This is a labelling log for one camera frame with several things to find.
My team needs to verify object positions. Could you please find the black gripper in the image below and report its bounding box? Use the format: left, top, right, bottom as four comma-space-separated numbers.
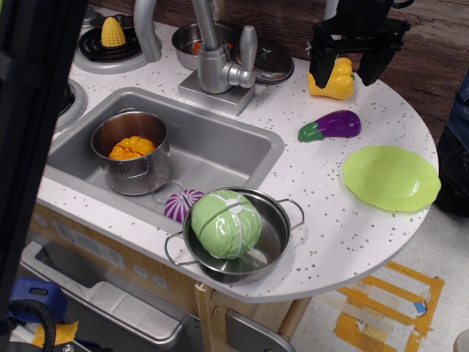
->
309, 1, 411, 89

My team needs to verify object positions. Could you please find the purple toy eggplant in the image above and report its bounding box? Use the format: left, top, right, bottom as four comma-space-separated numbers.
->
298, 110, 362, 142

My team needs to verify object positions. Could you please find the green plastic plate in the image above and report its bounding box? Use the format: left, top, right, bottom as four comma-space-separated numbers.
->
342, 145, 441, 212

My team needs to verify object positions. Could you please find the yellow toy bell pepper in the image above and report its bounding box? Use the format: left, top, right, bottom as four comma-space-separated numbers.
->
307, 57, 355, 100

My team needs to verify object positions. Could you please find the steel pot lid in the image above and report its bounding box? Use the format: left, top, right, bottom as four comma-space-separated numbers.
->
251, 38, 294, 83

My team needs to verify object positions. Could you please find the silver toy faucet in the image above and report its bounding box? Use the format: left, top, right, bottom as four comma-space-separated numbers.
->
178, 1, 258, 115

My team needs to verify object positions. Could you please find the small steel pot at back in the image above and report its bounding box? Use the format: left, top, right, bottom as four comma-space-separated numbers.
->
171, 23, 240, 70

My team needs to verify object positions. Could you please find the grey toy sink basin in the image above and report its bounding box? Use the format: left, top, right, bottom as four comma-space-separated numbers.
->
43, 87, 284, 232

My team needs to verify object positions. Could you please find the grey curved pipe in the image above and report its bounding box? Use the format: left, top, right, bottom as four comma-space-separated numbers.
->
133, 0, 162, 62

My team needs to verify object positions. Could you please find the green toy cabbage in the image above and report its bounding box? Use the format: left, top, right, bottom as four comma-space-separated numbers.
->
191, 189, 262, 260

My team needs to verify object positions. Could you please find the purple striped toy onion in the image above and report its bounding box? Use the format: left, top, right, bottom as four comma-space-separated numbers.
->
163, 189, 204, 223

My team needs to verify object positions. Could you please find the yellow toy corn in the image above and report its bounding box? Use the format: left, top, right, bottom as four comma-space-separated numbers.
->
101, 17, 127, 48

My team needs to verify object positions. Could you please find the orange toy pumpkin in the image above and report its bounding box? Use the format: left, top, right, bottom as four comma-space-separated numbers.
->
108, 136, 156, 160

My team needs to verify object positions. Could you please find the tall steel pot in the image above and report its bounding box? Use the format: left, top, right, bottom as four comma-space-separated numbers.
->
91, 108, 171, 196

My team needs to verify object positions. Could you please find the black rear stove burner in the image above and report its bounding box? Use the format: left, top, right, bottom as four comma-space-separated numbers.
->
74, 14, 148, 75

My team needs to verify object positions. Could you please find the black stove burner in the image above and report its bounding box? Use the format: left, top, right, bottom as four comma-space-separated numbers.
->
54, 78, 87, 133
74, 14, 148, 75

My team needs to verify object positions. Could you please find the yellow tape on floor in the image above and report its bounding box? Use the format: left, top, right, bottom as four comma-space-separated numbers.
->
325, 262, 445, 351

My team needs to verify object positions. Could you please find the black front stove burner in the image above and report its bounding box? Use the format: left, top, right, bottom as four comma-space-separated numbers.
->
54, 78, 87, 133

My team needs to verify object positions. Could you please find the grey oven door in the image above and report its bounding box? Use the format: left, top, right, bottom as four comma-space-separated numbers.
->
20, 241, 203, 351

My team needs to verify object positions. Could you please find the blue clamp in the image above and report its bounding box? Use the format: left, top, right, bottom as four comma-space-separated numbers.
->
7, 276, 68, 323

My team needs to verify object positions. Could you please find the steel pan with handles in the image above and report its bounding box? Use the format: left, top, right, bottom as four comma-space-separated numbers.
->
180, 187, 296, 285

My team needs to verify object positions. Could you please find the black cable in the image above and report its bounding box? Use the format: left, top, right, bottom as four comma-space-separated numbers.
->
7, 299, 57, 352

